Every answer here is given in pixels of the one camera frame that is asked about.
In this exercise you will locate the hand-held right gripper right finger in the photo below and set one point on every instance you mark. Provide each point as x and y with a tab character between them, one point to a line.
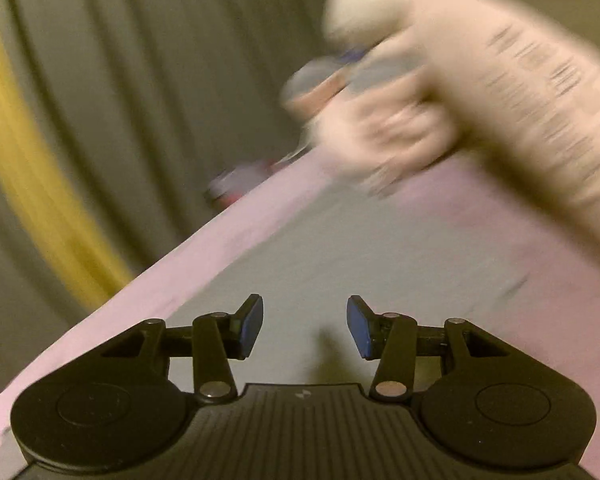
360	330

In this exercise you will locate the person's left hand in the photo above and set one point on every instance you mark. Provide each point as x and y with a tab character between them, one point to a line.
390	130

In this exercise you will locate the pink blanket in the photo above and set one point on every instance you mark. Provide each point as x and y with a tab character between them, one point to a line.
540	285

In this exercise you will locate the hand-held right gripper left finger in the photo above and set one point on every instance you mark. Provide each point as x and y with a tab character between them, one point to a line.
250	326

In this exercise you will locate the dark red object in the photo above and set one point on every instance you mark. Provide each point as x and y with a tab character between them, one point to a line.
232	185

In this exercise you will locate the person's left forearm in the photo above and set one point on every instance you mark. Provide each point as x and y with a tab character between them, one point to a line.
530	70

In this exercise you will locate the grey pants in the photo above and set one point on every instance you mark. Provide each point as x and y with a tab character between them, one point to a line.
290	270

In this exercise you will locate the yellow vertical strip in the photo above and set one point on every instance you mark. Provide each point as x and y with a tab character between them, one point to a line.
35	185

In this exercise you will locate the grey-green curtain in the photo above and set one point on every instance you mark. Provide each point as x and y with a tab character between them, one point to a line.
15	305
130	85

